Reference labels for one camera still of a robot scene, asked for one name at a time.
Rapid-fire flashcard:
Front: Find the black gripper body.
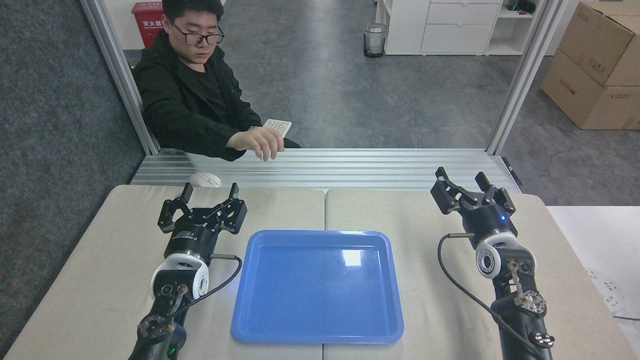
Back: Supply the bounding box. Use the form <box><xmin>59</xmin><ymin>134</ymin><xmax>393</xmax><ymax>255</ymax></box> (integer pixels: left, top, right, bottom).
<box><xmin>462</xmin><ymin>202</ymin><xmax>519</xmax><ymax>249</ymax></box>
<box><xmin>163</xmin><ymin>222</ymin><xmax>221</xmax><ymax>262</ymax></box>

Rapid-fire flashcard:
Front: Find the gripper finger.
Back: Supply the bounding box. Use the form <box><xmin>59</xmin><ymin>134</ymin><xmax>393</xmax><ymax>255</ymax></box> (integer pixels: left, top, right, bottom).
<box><xmin>158</xmin><ymin>182</ymin><xmax>197</xmax><ymax>235</ymax></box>
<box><xmin>475</xmin><ymin>172</ymin><xmax>517</xmax><ymax>215</ymax></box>
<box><xmin>430</xmin><ymin>167</ymin><xmax>480</xmax><ymax>216</ymax></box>
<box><xmin>199</xmin><ymin>183</ymin><xmax>248</xmax><ymax>235</ymax></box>

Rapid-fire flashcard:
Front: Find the blue plastic tray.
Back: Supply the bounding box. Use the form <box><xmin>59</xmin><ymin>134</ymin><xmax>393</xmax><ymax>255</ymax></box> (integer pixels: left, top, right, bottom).
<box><xmin>230</xmin><ymin>229</ymin><xmax>405</xmax><ymax>345</ymax></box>

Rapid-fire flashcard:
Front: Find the person's left hand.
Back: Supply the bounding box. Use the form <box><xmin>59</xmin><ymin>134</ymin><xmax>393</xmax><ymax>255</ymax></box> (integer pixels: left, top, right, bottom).
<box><xmin>226</xmin><ymin>127</ymin><xmax>286</xmax><ymax>162</ymax></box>

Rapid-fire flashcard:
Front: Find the white computer mouse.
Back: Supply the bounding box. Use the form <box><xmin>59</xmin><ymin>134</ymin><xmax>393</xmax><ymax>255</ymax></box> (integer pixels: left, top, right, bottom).
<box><xmin>188</xmin><ymin>172</ymin><xmax>222</xmax><ymax>189</ymax></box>

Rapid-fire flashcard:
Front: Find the white keyboard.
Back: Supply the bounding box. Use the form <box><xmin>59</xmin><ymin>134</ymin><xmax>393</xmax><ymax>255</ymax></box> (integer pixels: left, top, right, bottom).
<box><xmin>262</xmin><ymin>118</ymin><xmax>293</xmax><ymax>139</ymax></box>

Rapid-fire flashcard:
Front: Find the silver aluminium profile platform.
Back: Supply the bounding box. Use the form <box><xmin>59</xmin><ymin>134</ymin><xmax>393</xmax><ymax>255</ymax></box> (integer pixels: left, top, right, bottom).
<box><xmin>129</xmin><ymin>147</ymin><xmax>523</xmax><ymax>194</ymax></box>

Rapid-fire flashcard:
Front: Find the white side table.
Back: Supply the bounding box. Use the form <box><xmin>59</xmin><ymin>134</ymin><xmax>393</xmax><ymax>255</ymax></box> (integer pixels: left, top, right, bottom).
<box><xmin>546</xmin><ymin>205</ymin><xmax>640</xmax><ymax>353</ymax></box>

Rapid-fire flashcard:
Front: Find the person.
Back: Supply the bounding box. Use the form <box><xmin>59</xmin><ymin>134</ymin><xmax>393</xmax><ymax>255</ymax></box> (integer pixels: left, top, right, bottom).
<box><xmin>132</xmin><ymin>0</ymin><xmax>302</xmax><ymax>162</ymax></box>

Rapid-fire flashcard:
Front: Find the large cardboard box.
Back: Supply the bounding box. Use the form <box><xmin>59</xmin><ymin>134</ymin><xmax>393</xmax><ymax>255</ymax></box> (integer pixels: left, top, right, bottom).
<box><xmin>540</xmin><ymin>49</ymin><xmax>640</xmax><ymax>131</ymax></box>

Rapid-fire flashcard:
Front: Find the white power strip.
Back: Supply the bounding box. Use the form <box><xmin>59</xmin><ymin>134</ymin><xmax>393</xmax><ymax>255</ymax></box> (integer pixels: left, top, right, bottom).
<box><xmin>585</xmin><ymin>268</ymin><xmax>626</xmax><ymax>315</ymax></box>

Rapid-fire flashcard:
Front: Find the white drawer cabinet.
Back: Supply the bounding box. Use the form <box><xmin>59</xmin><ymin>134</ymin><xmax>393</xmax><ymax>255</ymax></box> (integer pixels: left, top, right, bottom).
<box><xmin>375</xmin><ymin>0</ymin><xmax>539</xmax><ymax>56</ymax></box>

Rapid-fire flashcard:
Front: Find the grey mesh waste bin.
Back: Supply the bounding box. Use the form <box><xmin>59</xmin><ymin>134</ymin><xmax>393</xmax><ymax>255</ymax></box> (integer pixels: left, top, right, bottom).
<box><xmin>363</xmin><ymin>23</ymin><xmax>389</xmax><ymax>59</ymax></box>

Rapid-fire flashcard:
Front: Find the small cardboard box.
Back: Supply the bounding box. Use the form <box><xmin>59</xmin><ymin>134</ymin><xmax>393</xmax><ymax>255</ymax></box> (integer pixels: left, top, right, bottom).
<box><xmin>557</xmin><ymin>1</ymin><xmax>640</xmax><ymax>88</ymax></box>

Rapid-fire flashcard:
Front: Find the red fire extinguisher box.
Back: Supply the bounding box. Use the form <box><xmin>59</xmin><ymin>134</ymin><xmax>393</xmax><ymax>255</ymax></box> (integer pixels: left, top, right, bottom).
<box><xmin>131</xmin><ymin>1</ymin><xmax>165</xmax><ymax>49</ymax></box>

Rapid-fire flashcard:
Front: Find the silver aluminium post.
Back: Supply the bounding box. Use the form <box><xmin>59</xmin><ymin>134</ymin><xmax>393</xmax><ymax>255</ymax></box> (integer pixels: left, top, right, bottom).
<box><xmin>80</xmin><ymin>0</ymin><xmax>161</xmax><ymax>156</ymax></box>
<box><xmin>485</xmin><ymin>0</ymin><xmax>570</xmax><ymax>156</ymax></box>

